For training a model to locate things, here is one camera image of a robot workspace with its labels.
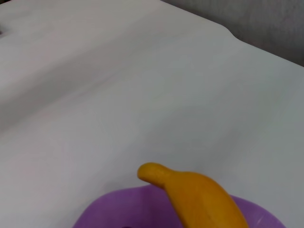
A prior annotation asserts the yellow banana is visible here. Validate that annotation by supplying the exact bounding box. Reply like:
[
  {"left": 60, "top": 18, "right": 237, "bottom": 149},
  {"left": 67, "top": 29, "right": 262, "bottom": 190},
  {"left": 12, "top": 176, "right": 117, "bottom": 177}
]
[{"left": 137, "top": 162, "right": 250, "bottom": 228}]

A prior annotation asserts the purple wavy plastic plate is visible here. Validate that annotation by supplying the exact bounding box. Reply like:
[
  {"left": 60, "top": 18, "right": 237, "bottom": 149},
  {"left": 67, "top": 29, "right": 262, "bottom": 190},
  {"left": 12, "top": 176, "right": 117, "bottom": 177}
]
[{"left": 71, "top": 185, "right": 289, "bottom": 228}]

